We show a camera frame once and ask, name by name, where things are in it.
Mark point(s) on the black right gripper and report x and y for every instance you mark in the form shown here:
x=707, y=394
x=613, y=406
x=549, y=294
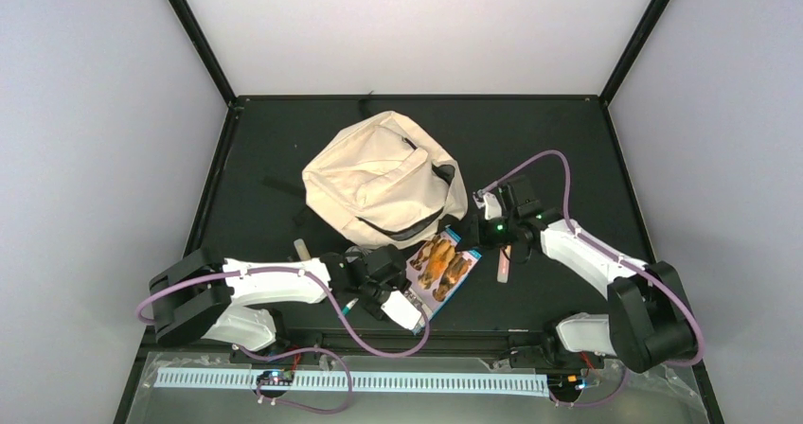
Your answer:
x=475, y=238

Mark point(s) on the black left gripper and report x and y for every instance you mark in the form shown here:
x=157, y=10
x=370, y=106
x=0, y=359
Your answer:
x=401, y=280

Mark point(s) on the colourful blue children's book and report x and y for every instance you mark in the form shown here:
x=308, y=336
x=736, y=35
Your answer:
x=436, y=271

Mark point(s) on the cream canvas backpack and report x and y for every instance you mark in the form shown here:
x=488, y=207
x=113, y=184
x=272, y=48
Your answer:
x=385, y=181

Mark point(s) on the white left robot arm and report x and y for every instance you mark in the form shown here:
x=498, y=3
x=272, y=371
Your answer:
x=206, y=295

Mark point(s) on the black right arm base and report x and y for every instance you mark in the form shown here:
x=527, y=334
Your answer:
x=544, y=354

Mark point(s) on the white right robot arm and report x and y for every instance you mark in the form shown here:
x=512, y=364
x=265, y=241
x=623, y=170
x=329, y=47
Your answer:
x=647, y=320

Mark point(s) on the orange highlighter pen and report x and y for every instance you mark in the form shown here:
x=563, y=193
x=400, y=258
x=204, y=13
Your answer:
x=503, y=265

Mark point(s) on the yellow highlighter pen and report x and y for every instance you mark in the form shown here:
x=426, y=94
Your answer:
x=302, y=250

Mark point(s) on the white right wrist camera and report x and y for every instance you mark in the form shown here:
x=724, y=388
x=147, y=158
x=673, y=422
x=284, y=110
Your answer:
x=489, y=204

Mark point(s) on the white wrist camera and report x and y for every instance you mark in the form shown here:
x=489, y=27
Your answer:
x=489, y=204
x=399, y=309

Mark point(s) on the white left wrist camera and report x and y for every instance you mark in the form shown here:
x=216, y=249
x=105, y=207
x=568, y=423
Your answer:
x=399, y=309

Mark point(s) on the light blue slotted cable duct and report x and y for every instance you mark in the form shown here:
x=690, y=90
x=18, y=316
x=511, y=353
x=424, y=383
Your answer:
x=525, y=385

